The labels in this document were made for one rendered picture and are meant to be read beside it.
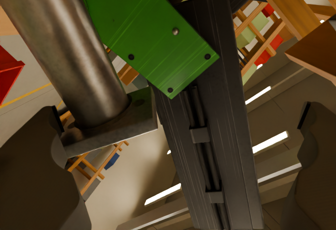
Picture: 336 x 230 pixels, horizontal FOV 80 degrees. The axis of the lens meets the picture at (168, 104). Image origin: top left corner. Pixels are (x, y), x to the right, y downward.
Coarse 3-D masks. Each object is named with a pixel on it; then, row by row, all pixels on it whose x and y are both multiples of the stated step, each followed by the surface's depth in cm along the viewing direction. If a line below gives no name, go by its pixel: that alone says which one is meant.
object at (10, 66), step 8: (0, 48) 59; (0, 56) 58; (8, 56) 60; (0, 64) 56; (8, 64) 58; (16, 64) 60; (24, 64) 62; (0, 72) 64; (8, 72) 63; (16, 72) 63; (0, 80) 65; (8, 80) 64; (0, 88) 67; (8, 88) 66; (0, 96) 68; (0, 104) 70
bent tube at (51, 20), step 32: (0, 0) 7; (32, 0) 7; (64, 0) 8; (32, 32) 8; (64, 32) 8; (96, 32) 9; (64, 64) 8; (96, 64) 9; (64, 96) 9; (96, 96) 9; (128, 96) 12; (64, 128) 11; (96, 128) 10; (128, 128) 10
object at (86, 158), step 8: (64, 120) 585; (120, 144) 643; (128, 144) 670; (88, 152) 559; (96, 152) 582; (112, 152) 606; (72, 160) 560; (80, 160) 531; (88, 160) 549; (112, 160) 598; (72, 168) 506; (80, 168) 562; (104, 168) 609; (88, 176) 565; (96, 176) 536; (88, 184) 505; (96, 184) 526; (80, 192) 482; (88, 192) 503
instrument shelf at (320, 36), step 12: (324, 24) 70; (312, 36) 70; (324, 36) 63; (300, 48) 69; (312, 48) 63; (324, 48) 58; (300, 60) 64; (312, 60) 57; (324, 60) 53; (324, 72) 50
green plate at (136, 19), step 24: (96, 0) 29; (120, 0) 29; (144, 0) 29; (96, 24) 30; (120, 24) 30; (144, 24) 30; (168, 24) 30; (120, 48) 32; (144, 48) 32; (168, 48) 32; (192, 48) 32; (144, 72) 35; (168, 72) 34; (192, 72) 34; (168, 96) 37
